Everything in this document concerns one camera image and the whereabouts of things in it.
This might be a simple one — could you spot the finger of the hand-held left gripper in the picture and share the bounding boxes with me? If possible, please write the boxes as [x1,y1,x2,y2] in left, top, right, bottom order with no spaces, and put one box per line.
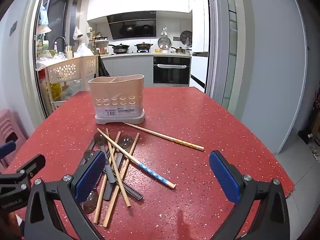
[0,154,46,189]
[0,140,17,159]

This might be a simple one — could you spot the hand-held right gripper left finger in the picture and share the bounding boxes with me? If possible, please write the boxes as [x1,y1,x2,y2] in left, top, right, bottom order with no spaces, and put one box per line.
[24,151,107,240]

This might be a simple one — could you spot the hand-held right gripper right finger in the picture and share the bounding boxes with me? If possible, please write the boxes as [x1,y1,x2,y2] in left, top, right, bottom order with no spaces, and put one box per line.
[209,150,290,240]

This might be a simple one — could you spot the pile of wooden chopsticks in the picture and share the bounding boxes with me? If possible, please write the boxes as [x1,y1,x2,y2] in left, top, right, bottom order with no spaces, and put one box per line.
[97,128,176,189]

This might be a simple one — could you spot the wooden chopstick yellow pattern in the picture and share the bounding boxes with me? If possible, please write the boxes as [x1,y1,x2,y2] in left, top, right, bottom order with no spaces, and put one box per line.
[122,122,205,152]

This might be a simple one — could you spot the beige plastic utensil holder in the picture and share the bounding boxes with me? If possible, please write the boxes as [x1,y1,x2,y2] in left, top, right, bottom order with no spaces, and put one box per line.
[88,74,146,125]

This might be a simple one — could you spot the person's left hand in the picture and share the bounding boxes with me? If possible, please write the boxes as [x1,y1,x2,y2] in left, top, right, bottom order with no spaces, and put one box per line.
[0,209,24,239]

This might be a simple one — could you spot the pink plastic stool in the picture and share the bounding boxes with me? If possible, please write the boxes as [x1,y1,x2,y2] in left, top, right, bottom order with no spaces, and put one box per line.
[0,108,28,168]

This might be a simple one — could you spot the yellow oil bottle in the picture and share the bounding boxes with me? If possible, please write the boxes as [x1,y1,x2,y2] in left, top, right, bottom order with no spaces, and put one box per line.
[49,81,63,101]

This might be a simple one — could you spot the clear crumpled plastic bags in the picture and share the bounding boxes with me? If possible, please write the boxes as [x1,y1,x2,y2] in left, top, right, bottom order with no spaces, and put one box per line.
[35,51,68,72]

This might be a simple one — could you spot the beige perforated basket trolley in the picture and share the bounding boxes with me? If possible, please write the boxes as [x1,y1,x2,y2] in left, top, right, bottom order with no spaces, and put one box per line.
[44,54,98,114]

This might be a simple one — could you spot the black hanging bag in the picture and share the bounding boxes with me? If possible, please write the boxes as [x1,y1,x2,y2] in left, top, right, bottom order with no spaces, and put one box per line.
[95,55,111,78]

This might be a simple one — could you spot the black built-in oven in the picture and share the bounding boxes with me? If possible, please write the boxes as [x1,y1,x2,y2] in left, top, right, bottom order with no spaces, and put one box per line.
[153,56,191,85]

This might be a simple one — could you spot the black kitchen faucet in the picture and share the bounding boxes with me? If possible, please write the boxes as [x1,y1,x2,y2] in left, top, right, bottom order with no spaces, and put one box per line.
[53,37,67,52]

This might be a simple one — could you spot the black wok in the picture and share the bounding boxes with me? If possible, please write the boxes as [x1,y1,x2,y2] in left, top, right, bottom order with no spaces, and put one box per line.
[108,43,131,54]

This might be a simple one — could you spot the gold cooking pot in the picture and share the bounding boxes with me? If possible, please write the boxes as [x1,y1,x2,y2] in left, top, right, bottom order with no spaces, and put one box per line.
[171,46,192,55]

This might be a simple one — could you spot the spice rack with bottles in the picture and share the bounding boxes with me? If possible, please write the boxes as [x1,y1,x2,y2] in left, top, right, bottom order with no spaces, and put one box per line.
[88,31,110,55]

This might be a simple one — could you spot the white hanging plastic bag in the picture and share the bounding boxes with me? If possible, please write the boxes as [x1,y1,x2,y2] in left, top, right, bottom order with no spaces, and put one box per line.
[72,26,84,41]

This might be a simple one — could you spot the blue packet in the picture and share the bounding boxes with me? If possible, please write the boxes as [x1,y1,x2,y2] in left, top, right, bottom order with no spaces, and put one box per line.
[39,4,49,27]

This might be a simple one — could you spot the lidded wok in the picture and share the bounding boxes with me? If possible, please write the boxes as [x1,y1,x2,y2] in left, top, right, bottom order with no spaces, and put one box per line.
[135,42,154,51]

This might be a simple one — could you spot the black round divided pan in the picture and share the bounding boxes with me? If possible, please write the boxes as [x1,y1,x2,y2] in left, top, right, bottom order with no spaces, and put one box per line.
[180,30,193,45]

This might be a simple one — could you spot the round metal steamer plate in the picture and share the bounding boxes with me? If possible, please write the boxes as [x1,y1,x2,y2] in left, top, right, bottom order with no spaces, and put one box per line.
[157,36,171,50]

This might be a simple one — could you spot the white fridge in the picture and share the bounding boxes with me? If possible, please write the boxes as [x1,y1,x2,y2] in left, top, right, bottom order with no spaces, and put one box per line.
[189,0,210,93]

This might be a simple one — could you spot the black range hood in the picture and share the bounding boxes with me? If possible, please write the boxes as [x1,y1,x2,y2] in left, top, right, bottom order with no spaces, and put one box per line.
[106,11,157,40]

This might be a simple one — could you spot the grey sliding door frame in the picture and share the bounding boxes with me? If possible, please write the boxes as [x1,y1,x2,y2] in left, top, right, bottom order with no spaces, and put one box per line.
[207,0,253,112]

